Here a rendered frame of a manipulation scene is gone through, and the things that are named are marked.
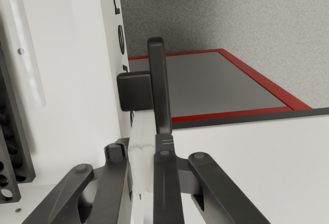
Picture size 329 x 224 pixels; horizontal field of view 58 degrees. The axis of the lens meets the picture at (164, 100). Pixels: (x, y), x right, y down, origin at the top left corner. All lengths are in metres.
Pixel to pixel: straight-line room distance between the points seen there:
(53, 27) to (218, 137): 0.24
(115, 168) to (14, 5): 0.18
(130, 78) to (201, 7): 0.93
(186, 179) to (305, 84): 1.16
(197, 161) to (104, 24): 0.10
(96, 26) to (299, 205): 0.40
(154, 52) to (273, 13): 1.01
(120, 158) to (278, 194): 0.34
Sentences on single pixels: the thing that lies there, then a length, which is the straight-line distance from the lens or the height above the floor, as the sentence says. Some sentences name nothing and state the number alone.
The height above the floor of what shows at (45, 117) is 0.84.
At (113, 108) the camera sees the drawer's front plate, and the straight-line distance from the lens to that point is 0.20.
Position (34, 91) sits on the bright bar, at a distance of 0.30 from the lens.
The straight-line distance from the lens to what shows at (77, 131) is 0.31.
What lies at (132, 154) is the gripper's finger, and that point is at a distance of 0.17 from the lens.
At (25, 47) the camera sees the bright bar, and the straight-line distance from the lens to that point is 0.29.
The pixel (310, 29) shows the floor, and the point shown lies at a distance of 1.26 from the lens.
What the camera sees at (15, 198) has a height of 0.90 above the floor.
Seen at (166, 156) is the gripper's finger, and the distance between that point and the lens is 0.16.
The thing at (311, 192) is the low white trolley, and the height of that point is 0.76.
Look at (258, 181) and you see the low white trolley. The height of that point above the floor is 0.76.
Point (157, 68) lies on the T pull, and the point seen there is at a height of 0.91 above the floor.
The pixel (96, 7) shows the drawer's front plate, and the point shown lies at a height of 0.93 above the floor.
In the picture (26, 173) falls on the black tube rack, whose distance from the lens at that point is 0.31.
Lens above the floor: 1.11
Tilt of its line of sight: 72 degrees down
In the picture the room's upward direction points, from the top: 174 degrees clockwise
